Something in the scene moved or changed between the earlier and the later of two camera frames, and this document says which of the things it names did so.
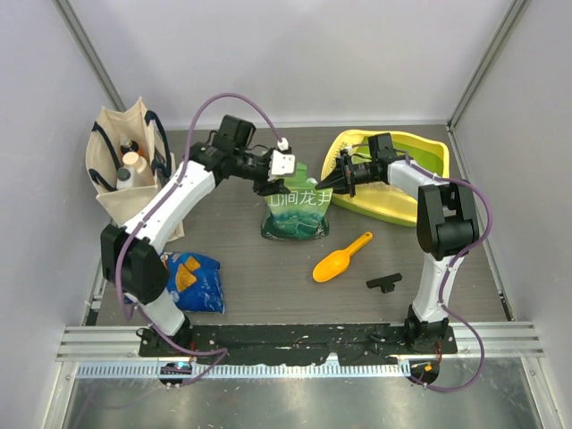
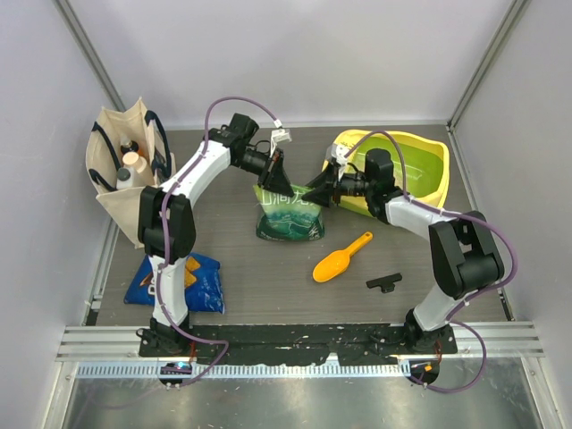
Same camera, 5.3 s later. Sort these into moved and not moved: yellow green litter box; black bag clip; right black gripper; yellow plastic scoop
Moved: right black gripper
Not moved: black bag clip; yellow plastic scoop; yellow green litter box
